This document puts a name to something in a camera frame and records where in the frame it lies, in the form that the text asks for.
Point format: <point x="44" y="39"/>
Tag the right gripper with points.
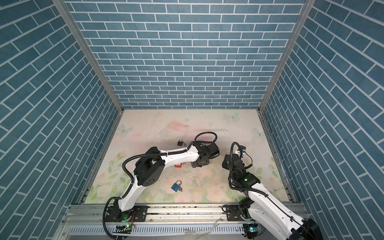
<point x="225" y="162"/>

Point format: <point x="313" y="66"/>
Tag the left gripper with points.
<point x="196" y="165"/>

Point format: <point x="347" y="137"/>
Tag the black padlock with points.
<point x="180" y="143"/>

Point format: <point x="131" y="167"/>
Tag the blue padlock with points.
<point x="175" y="187"/>

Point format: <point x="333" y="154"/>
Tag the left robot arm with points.
<point x="203" y="144"/>

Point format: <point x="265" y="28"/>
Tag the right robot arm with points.
<point x="261" y="206"/>

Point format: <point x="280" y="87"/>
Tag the aluminium rail base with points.
<point x="159" y="220"/>

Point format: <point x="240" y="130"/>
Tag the right corner aluminium post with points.
<point x="304" y="14"/>

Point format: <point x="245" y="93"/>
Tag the corner aluminium post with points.
<point x="304" y="14"/>
<point x="77" y="34"/>

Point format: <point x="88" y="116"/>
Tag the left corner aluminium post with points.
<point x="77" y="34"/>

